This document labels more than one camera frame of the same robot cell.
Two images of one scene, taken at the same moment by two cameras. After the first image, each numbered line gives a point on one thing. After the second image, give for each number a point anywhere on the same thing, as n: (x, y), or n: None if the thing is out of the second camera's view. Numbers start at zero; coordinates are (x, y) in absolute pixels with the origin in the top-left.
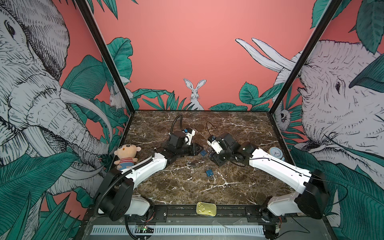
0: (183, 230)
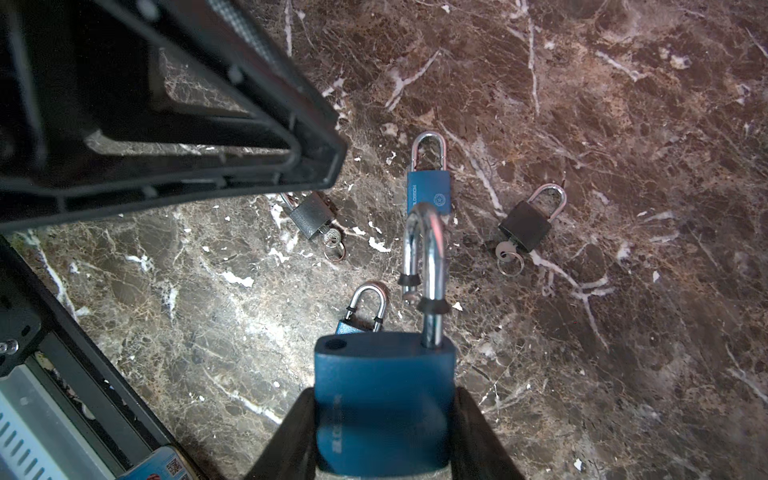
0: (39, 438)
